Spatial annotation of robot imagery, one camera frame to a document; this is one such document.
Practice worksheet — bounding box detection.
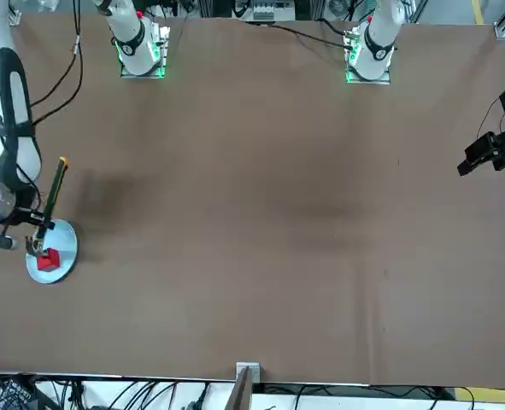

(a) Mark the black floor cable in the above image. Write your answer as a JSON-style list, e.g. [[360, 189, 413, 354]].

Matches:
[[104, 378, 161, 410], [294, 383, 478, 410]]

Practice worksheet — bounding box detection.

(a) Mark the red wooden cube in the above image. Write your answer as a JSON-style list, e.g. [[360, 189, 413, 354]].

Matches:
[[36, 249, 61, 272]]

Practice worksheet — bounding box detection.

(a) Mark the black cable across table edge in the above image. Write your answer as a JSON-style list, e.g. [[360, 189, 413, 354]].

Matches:
[[268, 23, 352, 49]]

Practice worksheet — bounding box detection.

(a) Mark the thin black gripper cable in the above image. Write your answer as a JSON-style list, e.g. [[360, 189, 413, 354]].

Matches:
[[475, 97, 503, 144]]

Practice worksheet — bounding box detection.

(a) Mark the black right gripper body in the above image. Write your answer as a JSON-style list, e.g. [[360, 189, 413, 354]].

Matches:
[[3, 186, 40, 220]]

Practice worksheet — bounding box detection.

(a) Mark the light blue round plate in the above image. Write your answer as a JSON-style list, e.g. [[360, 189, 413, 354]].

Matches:
[[24, 219, 79, 285]]

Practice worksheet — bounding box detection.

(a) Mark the long black cable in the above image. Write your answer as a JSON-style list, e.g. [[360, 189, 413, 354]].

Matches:
[[29, 36, 80, 108], [29, 0, 85, 127]]

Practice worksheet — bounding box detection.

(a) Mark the green handled claw hammer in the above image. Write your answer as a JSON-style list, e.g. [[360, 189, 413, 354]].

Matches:
[[24, 156, 70, 257]]

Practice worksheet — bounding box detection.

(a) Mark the grey camera stand bracket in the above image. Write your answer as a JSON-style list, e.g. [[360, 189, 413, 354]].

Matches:
[[234, 361, 262, 410]]

